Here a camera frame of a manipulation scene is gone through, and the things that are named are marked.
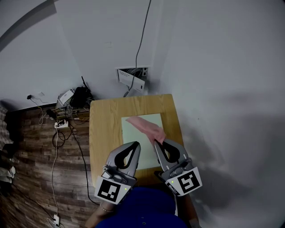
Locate looped black cable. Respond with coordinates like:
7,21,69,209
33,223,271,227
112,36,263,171
52,129,74,148

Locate grey wall cable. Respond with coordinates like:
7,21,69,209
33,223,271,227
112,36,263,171
123,0,152,98

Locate thin pale cable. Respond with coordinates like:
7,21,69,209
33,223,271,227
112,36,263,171
31,98,49,125

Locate long white floor cable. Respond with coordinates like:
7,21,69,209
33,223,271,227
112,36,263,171
51,128,61,216

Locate white network device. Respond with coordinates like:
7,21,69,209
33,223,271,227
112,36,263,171
57,89,75,105

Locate thin black floor cable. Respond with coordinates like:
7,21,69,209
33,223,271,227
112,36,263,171
11,183,55,223

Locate small wooden table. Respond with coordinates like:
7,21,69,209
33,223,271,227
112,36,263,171
89,94,185,187

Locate recessed wall network box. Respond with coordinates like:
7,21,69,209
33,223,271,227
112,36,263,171
115,66,150,84

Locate person's left forearm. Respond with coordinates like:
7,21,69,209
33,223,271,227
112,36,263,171
84,201,118,228

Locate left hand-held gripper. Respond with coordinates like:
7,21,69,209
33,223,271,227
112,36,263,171
94,141,142,205

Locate white power strip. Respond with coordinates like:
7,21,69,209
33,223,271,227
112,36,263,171
54,119,69,129

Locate long black floor cable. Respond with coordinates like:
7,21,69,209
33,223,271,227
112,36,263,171
69,124,100,205

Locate low wooden shelf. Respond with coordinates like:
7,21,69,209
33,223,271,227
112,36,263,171
54,104,90,125

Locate person's right forearm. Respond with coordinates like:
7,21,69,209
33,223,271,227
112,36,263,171
175,195,201,228

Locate black router with antennas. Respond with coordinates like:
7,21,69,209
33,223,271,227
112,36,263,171
69,76,94,108

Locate pink cloth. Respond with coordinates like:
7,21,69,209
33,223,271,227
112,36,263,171
125,115,167,147

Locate pale green box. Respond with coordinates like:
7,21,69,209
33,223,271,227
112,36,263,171
121,113,165,171

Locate person's blue clothing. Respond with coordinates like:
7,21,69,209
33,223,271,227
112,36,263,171
94,186,189,228

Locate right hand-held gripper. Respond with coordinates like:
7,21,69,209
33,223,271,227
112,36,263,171
154,139,203,196

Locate grey checked fabric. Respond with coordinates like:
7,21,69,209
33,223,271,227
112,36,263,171
0,106,14,145

